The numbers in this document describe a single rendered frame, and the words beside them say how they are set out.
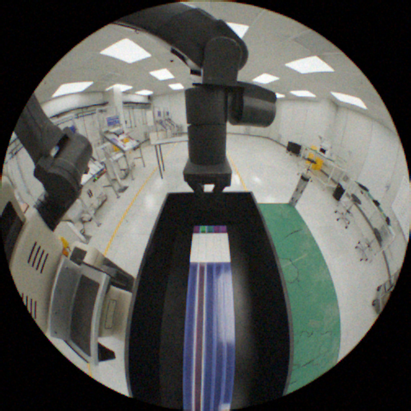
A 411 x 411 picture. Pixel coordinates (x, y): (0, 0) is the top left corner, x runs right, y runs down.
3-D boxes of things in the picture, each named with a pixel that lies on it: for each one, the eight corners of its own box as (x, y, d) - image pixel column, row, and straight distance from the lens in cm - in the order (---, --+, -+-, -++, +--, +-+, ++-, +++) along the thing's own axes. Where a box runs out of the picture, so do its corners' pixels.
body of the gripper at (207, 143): (223, 158, 25) (225, 121, 24) (232, 185, 16) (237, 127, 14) (192, 158, 25) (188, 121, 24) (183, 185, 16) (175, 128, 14)
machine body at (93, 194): (108, 198, 291) (95, 173, 270) (90, 223, 258) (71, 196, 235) (90, 199, 340) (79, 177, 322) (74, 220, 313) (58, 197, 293)
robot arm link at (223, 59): (189, 46, 22) (206, 33, 14) (261, 59, 27) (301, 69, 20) (188, 113, 23) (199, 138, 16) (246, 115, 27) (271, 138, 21)
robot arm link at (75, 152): (55, 168, 36) (46, 187, 33) (60, 131, 29) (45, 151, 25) (86, 179, 34) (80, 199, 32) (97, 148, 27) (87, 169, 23)
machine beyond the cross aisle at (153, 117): (174, 139, 701) (170, 105, 693) (170, 143, 624) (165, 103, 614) (150, 143, 746) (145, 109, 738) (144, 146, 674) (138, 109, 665)
